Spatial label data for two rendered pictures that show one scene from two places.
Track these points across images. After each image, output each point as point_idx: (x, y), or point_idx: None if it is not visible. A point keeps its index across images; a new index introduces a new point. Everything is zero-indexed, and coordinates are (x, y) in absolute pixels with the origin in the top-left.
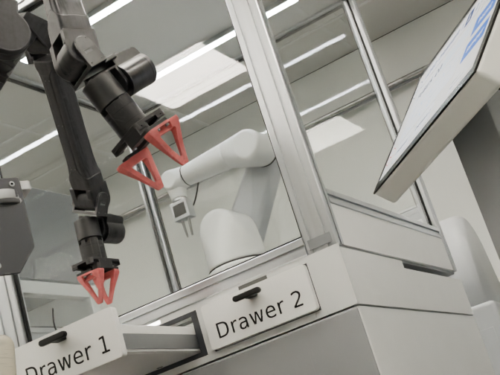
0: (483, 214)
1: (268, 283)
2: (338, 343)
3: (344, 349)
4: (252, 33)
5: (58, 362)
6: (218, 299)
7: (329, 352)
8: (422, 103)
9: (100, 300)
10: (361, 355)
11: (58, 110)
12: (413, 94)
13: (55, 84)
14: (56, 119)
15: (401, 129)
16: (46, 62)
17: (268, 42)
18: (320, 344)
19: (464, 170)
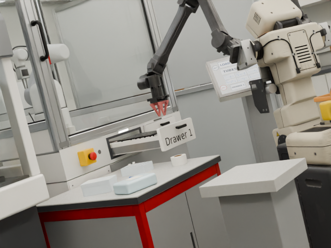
0: (250, 112)
1: (165, 121)
2: (181, 147)
3: (182, 149)
4: (153, 17)
5: (176, 137)
6: (150, 123)
7: (179, 150)
8: (238, 75)
9: (165, 114)
10: (186, 152)
11: (181, 28)
12: (209, 68)
13: (187, 18)
14: (177, 31)
15: (217, 79)
16: (191, 9)
17: (158, 25)
18: (176, 147)
19: (246, 98)
